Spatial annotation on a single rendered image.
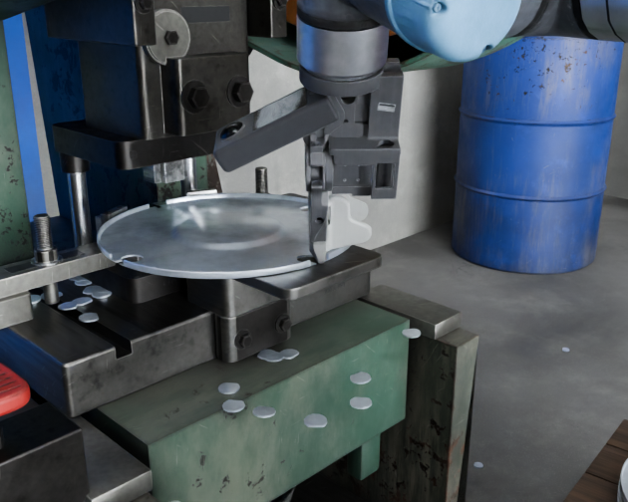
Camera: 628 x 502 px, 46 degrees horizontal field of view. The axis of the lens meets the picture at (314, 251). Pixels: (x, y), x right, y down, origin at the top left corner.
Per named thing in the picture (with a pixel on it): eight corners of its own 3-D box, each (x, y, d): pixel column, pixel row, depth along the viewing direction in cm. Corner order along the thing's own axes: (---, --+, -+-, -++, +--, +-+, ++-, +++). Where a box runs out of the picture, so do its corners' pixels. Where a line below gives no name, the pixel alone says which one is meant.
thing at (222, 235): (49, 232, 85) (48, 225, 85) (244, 186, 104) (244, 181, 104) (203, 305, 66) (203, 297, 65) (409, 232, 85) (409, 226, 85)
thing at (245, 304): (383, 365, 82) (387, 250, 78) (290, 413, 73) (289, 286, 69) (237, 301, 99) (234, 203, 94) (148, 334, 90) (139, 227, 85)
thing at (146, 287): (266, 261, 97) (266, 239, 96) (134, 305, 84) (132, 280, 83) (192, 234, 108) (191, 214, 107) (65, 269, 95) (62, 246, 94)
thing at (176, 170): (191, 177, 92) (189, 148, 91) (158, 184, 89) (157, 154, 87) (176, 173, 94) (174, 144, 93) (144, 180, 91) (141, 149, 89)
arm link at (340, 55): (297, 32, 57) (295, -6, 63) (297, 87, 60) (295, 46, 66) (396, 31, 57) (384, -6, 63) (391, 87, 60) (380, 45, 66)
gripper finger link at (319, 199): (327, 251, 69) (329, 170, 64) (310, 251, 69) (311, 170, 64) (324, 220, 73) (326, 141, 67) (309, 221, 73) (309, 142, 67)
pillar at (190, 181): (201, 220, 104) (196, 121, 100) (189, 224, 103) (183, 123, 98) (192, 217, 106) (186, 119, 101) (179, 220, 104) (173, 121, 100)
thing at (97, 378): (371, 293, 103) (373, 252, 101) (70, 420, 73) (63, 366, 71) (232, 243, 123) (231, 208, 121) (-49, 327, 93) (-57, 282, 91)
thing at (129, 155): (264, 163, 93) (263, 120, 91) (124, 194, 80) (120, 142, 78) (187, 145, 104) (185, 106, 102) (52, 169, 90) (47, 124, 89)
